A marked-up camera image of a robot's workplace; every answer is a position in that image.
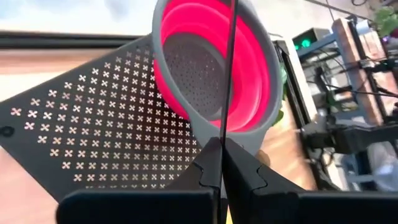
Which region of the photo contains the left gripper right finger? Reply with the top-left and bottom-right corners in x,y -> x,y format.
224,138 -> 398,224

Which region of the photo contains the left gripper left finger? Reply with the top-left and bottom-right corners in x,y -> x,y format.
57,136 -> 223,224

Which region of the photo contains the red collapsible colander grey rim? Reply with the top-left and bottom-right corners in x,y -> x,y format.
151,0 -> 284,156

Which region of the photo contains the black perforated metal rack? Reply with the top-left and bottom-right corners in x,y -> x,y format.
0,34 -> 206,203

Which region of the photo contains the green leafy office plant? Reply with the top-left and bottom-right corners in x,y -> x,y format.
373,5 -> 398,40

